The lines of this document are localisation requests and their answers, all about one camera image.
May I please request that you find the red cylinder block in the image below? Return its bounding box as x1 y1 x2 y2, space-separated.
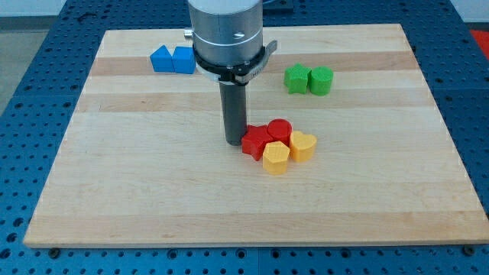
267 118 293 146

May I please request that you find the red star block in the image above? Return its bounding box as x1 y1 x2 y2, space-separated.
241 125 274 161

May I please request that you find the yellow heart block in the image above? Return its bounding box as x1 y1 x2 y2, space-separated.
290 131 317 162

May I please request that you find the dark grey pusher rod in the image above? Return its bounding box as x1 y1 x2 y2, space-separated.
219 83 247 146

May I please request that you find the blue cube block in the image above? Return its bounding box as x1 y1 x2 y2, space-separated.
172 47 196 74

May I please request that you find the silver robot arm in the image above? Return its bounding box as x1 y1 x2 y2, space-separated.
188 0 266 86

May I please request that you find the blue triangle block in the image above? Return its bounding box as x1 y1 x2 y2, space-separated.
150 45 175 73

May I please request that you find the green cylinder block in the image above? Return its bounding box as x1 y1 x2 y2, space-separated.
309 66 334 96

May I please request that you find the black clamp ring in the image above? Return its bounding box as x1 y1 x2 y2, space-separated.
193 39 278 86

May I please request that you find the yellow pentagon block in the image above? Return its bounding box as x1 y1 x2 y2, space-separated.
262 141 290 175

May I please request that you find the green star block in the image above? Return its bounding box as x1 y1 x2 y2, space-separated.
283 63 312 94

